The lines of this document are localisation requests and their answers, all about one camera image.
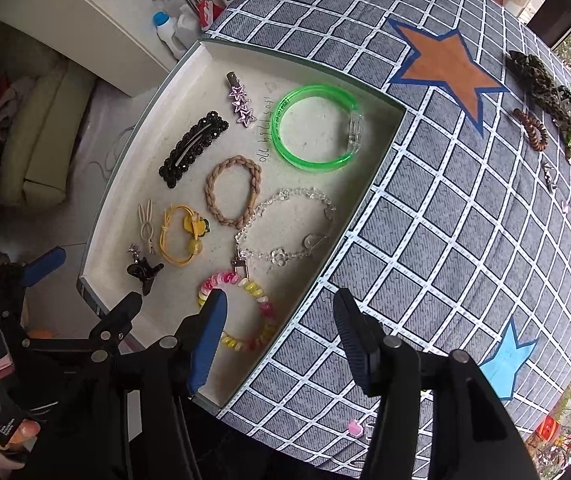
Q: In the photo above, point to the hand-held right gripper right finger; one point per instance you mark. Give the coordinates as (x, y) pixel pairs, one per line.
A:
(355, 345)

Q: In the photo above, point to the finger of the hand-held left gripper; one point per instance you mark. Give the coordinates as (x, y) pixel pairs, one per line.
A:
(45, 262)
(120, 315)

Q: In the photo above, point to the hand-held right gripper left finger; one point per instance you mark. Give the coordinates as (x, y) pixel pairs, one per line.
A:
(208, 340)

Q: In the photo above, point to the black claw clip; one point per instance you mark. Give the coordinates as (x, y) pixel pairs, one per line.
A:
(143, 270)

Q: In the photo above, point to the cream rabbit ear hair clip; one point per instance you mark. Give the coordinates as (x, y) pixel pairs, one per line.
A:
(146, 232)

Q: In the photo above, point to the white shallow box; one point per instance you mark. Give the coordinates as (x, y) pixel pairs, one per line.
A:
(200, 95)

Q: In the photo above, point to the person's left hand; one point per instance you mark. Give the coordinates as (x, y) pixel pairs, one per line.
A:
(26, 429)

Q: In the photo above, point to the small pink hair clip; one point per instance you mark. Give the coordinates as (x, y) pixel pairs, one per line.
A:
(354, 427)

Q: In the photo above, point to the cream sofa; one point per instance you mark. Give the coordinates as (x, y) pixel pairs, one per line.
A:
(40, 150)

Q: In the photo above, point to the grey checked star cloth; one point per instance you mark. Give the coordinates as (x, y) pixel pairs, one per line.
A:
(440, 210)

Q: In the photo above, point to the pile of clothes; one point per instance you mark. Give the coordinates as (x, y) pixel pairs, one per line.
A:
(10, 105)

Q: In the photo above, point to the red orange object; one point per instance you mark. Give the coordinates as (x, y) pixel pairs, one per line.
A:
(546, 430)

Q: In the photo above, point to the black beaded hair clip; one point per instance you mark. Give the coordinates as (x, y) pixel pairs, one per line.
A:
(215, 125)

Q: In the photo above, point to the green translucent bangle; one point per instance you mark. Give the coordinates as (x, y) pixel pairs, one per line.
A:
(279, 127)

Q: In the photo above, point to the white cabinet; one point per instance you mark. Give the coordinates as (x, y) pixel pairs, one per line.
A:
(90, 20)

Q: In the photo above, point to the silver star hair clip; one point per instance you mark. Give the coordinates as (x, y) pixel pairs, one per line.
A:
(239, 95)

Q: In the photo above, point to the small silver hair clip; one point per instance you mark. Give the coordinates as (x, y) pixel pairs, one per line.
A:
(548, 175)

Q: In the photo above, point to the white bottle with blue cap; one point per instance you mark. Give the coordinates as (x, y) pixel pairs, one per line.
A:
(168, 35)

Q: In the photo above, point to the white plastic jug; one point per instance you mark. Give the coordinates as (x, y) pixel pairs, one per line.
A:
(188, 27)

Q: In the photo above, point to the leopard print scrunchie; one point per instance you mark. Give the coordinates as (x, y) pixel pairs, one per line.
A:
(535, 77)

